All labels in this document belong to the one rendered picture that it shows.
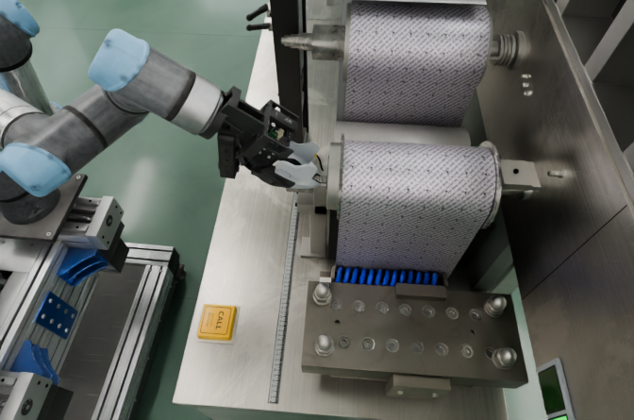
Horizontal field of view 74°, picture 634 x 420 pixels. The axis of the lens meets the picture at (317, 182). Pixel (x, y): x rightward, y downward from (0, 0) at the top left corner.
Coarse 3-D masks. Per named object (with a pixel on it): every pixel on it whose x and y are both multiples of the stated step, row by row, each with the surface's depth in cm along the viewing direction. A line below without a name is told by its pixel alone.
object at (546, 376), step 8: (552, 368) 59; (544, 376) 61; (552, 376) 59; (544, 384) 61; (552, 384) 59; (544, 392) 60; (552, 392) 58; (544, 400) 60; (552, 400) 58; (560, 400) 56; (552, 408) 58; (560, 408) 56
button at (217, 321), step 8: (208, 304) 93; (208, 312) 92; (216, 312) 92; (224, 312) 92; (232, 312) 92; (200, 320) 91; (208, 320) 91; (216, 320) 91; (224, 320) 91; (232, 320) 91; (200, 328) 90; (208, 328) 90; (216, 328) 90; (224, 328) 90; (232, 328) 91; (200, 336) 89; (208, 336) 89; (216, 336) 89; (224, 336) 89
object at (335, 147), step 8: (336, 144) 70; (336, 152) 68; (336, 160) 67; (328, 168) 67; (336, 168) 67; (328, 176) 67; (336, 176) 67; (328, 184) 67; (336, 184) 67; (328, 192) 67; (336, 192) 67; (328, 200) 68; (336, 200) 68; (328, 208) 70; (336, 208) 70
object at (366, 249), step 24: (360, 240) 77; (384, 240) 76; (408, 240) 76; (432, 240) 75; (456, 240) 75; (336, 264) 86; (360, 264) 86; (384, 264) 85; (408, 264) 84; (432, 264) 83; (456, 264) 83
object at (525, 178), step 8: (504, 160) 69; (512, 160) 69; (520, 160) 69; (504, 168) 68; (512, 168) 68; (520, 168) 68; (528, 168) 69; (504, 176) 67; (512, 176) 67; (520, 176) 67; (528, 176) 67; (536, 176) 68; (504, 184) 67; (512, 184) 67; (520, 184) 67; (528, 184) 66; (536, 184) 67
